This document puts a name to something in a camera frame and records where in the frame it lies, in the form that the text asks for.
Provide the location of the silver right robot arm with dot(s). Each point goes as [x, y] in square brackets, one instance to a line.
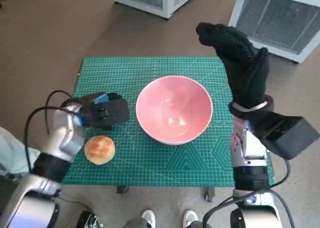
[250, 150]

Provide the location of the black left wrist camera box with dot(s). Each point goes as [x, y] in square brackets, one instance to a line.
[117, 112]

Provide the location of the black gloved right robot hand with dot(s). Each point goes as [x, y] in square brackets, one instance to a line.
[240, 70]

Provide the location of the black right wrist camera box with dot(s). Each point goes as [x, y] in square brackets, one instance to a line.
[290, 135]

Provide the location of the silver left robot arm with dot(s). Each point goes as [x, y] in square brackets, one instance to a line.
[60, 135]

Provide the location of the toy bread bun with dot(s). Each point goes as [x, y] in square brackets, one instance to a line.
[100, 149]

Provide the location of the green cutting mat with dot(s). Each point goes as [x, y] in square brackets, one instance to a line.
[150, 168]

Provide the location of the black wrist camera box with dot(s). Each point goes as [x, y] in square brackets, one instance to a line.
[117, 112]
[290, 135]

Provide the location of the black table caster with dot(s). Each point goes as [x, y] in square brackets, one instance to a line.
[210, 194]
[123, 190]

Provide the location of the person's white shoe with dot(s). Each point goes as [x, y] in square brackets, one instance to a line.
[191, 218]
[148, 218]

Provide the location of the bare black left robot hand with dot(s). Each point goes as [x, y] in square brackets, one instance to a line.
[101, 99]

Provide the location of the person's leg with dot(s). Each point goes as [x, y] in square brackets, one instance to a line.
[15, 150]

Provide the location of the small white mesh cabinet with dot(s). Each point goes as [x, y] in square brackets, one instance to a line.
[155, 0]

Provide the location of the pink bowl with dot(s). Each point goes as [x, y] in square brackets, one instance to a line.
[175, 107]

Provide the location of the large white mesh cabinet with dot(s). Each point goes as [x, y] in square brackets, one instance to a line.
[275, 12]

